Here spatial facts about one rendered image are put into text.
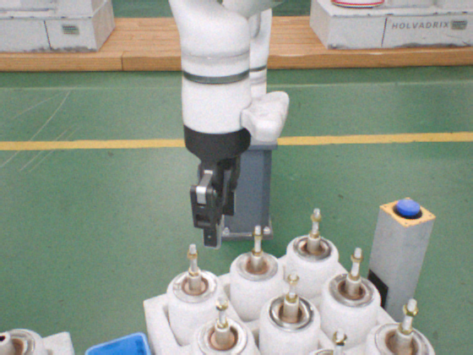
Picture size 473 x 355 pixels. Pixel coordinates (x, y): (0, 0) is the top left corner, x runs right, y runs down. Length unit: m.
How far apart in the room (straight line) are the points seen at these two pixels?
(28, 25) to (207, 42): 2.35
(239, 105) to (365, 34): 2.28
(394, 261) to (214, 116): 0.57
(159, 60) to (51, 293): 1.63
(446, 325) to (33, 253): 1.03
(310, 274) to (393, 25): 2.06
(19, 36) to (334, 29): 1.67
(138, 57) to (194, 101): 2.13
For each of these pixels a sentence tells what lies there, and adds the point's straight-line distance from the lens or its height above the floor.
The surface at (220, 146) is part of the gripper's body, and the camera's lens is 0.49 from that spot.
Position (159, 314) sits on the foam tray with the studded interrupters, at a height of 0.18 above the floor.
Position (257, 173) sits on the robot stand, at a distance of 1.18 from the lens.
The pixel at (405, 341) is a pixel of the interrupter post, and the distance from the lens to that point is 0.75.
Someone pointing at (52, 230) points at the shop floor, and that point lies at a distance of 1.43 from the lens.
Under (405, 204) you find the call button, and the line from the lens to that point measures 0.92.
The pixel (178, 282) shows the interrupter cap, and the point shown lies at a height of 0.25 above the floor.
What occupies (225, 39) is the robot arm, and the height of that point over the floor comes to 0.71.
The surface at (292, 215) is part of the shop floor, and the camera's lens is 1.40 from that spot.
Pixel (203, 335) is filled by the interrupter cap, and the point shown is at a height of 0.25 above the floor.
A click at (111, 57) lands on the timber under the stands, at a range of 2.62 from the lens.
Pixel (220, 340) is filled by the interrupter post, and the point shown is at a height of 0.26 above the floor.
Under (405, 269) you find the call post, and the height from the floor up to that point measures 0.20.
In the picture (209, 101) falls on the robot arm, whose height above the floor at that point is 0.65.
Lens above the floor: 0.82
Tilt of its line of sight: 32 degrees down
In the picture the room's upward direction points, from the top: straight up
